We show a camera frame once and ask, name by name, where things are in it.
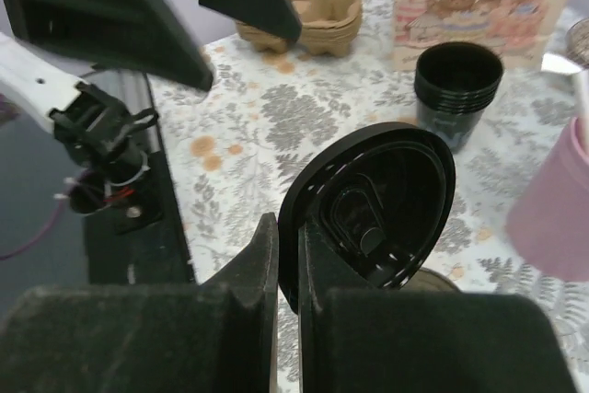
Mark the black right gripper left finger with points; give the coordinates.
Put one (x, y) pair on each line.
(219, 336)

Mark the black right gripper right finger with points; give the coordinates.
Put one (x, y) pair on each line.
(357, 338)

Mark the black plastic cup lid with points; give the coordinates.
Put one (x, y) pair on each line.
(380, 196)

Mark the dark translucent printed cup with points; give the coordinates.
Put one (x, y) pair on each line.
(426, 280)

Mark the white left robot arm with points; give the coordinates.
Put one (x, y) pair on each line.
(97, 129)

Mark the cardboard cup carrier tray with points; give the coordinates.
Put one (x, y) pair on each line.
(329, 26)

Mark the floral patterned table mat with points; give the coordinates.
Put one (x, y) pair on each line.
(235, 151)

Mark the pink cylindrical holder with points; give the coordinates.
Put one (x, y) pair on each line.
(548, 223)

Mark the stack of black cups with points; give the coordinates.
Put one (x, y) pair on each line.
(454, 83)

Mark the brown paper gift bag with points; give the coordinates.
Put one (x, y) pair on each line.
(518, 30)

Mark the small patterned bowl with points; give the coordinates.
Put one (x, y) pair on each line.
(577, 43)

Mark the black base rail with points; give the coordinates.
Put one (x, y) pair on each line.
(140, 245)

